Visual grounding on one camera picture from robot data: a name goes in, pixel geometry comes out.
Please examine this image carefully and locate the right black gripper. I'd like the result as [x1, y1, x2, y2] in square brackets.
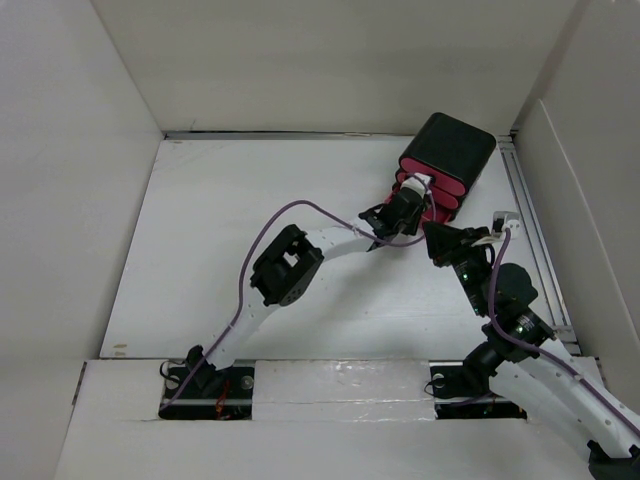
[419, 219, 491, 315]

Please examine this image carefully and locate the aluminium rail right side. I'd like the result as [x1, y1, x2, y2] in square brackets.
[498, 136, 582, 356]

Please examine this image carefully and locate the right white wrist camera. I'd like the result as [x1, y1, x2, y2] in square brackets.
[474, 211, 524, 246]

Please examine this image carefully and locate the black drawer cabinet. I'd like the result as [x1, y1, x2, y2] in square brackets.
[398, 112, 497, 198]

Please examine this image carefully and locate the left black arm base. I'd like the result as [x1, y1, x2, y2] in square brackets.
[158, 360, 255, 421]

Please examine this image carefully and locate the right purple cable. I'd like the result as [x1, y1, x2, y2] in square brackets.
[487, 230, 640, 436]

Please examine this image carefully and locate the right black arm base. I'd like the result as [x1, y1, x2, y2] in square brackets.
[423, 361, 528, 420]

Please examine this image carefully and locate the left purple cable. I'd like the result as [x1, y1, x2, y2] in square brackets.
[158, 171, 436, 416]

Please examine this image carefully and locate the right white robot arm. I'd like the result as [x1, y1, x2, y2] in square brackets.
[422, 222, 639, 479]

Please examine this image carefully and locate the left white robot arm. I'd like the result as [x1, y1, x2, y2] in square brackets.
[183, 186, 433, 397]

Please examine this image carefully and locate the purple cable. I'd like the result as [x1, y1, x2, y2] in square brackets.
[487, 230, 640, 436]
[158, 171, 436, 416]

